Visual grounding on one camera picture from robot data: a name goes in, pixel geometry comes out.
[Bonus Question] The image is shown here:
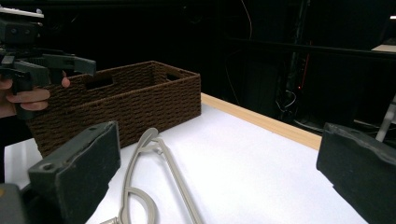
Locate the pale grey cable loop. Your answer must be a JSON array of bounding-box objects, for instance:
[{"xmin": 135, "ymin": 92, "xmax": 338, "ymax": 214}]
[{"xmin": 275, "ymin": 89, "xmax": 299, "ymax": 115}]

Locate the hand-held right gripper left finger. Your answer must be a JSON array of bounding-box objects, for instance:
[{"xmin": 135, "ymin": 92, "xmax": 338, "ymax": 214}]
[{"xmin": 27, "ymin": 120, "xmax": 121, "ymax": 224}]

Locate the thin dark cable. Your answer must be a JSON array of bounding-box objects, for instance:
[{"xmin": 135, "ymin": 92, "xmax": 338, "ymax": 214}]
[{"xmin": 238, "ymin": 0, "xmax": 254, "ymax": 41}]

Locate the white stand tube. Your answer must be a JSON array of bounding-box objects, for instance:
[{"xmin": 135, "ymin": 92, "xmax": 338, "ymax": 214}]
[{"xmin": 375, "ymin": 94, "xmax": 396, "ymax": 143}]

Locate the black horizontal bar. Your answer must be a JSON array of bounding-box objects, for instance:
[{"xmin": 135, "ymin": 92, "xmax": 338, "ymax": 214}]
[{"xmin": 228, "ymin": 36, "xmax": 396, "ymax": 61}]

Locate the red cable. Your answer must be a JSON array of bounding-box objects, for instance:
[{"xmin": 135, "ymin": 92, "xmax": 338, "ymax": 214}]
[{"xmin": 298, "ymin": 51, "xmax": 312, "ymax": 91}]

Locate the black metal stand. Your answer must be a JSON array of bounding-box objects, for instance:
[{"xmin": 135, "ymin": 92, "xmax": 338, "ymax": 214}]
[{"xmin": 288, "ymin": 0, "xmax": 313, "ymax": 94}]

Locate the grey clothes hanger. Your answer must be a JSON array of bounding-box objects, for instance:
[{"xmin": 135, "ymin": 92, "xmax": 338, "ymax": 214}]
[{"xmin": 99, "ymin": 127, "xmax": 204, "ymax": 224}]

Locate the pale board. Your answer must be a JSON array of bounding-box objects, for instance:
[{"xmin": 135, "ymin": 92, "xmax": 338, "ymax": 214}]
[{"xmin": 371, "ymin": 44, "xmax": 396, "ymax": 53}]

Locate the brown woven basket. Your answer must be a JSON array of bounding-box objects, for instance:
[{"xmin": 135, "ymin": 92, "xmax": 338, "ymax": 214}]
[{"xmin": 25, "ymin": 60, "xmax": 203, "ymax": 159}]

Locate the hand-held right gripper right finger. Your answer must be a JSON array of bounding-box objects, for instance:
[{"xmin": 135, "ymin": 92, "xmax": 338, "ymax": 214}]
[{"xmin": 316, "ymin": 122, "xmax": 396, "ymax": 224}]

